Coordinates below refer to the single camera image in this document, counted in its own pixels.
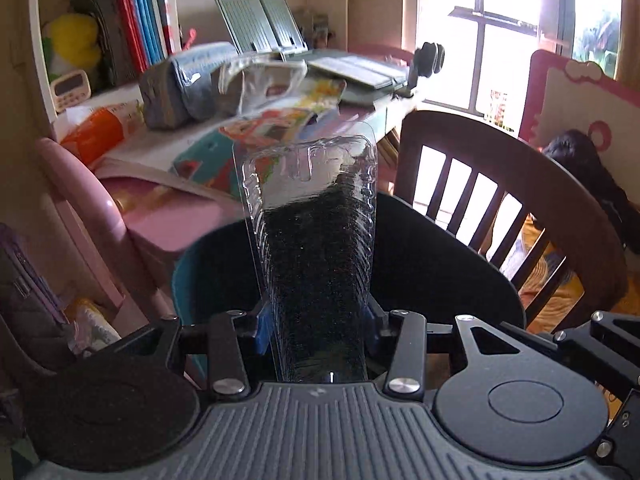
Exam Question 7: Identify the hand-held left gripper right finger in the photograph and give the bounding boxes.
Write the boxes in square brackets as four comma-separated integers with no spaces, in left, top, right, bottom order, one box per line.
[364,304,533,396]

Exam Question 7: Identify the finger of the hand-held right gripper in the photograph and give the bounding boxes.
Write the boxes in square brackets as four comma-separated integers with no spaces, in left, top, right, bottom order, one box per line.
[590,311,640,347]
[500,322,640,392]

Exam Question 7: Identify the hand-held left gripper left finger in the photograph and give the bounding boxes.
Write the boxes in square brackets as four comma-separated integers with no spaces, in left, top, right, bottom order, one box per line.
[120,304,274,397]

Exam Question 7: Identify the black trash bin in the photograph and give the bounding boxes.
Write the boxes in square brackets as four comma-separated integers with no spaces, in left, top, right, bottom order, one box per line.
[170,192,527,397]

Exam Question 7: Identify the clear plastic blister pack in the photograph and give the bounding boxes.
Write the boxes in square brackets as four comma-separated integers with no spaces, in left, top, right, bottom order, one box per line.
[232,122,379,384]

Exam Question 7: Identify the pink desk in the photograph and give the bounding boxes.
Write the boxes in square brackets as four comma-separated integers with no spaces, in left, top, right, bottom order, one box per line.
[37,45,427,376]

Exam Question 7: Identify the dark jacket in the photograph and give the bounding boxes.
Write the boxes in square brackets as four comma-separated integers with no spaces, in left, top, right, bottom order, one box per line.
[542,129,630,257]

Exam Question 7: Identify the dark wooden chair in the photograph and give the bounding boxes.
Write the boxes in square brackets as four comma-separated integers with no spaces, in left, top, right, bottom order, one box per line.
[392,110,627,334]

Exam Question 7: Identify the colourful picture book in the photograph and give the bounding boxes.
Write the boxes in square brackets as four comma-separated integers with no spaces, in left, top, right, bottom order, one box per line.
[170,109,321,202]

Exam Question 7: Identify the open white workbook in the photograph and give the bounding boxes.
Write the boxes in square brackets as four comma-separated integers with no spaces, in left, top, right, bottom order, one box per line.
[94,156,242,212]

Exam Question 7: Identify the pink bow headboard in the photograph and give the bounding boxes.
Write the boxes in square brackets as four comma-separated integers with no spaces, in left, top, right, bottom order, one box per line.
[517,49,640,162]

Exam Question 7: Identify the yellow picture book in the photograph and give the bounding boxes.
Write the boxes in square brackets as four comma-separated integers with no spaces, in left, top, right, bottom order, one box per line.
[299,77,349,112]

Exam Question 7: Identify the purple grey backpack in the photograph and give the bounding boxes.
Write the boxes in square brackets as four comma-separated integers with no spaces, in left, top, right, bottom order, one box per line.
[0,222,70,377]

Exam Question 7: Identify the beige pencil case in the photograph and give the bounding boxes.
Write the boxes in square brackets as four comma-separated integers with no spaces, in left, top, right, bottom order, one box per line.
[217,56,309,117]

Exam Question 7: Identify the grey pencil case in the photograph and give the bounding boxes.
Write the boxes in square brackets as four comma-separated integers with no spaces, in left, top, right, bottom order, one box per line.
[138,57,190,132]

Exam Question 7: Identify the orange tissue pack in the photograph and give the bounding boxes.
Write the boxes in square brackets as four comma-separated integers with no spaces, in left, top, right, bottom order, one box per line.
[60,101,147,167]

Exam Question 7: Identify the light blue pencil case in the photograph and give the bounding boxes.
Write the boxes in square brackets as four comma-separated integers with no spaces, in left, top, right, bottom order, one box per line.
[170,42,242,122]

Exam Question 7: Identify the grey book stand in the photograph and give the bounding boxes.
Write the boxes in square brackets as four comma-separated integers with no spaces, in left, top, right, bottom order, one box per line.
[214,0,312,57]

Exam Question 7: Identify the white digital timer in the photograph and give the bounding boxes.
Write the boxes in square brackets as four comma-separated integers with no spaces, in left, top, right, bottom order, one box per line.
[50,70,94,112]

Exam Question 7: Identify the dark striped folder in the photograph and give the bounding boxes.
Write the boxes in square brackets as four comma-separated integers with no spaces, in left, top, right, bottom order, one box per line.
[70,0,132,87]

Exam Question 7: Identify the row of red blue folders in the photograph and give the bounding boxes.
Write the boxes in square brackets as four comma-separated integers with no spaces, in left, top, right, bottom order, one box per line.
[115,0,174,70]

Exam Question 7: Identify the yellow plush toy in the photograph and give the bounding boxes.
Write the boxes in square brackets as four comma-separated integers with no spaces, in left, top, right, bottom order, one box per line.
[42,12,104,75]

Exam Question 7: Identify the window frame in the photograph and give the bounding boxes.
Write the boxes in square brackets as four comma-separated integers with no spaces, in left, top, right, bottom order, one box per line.
[415,0,627,127]

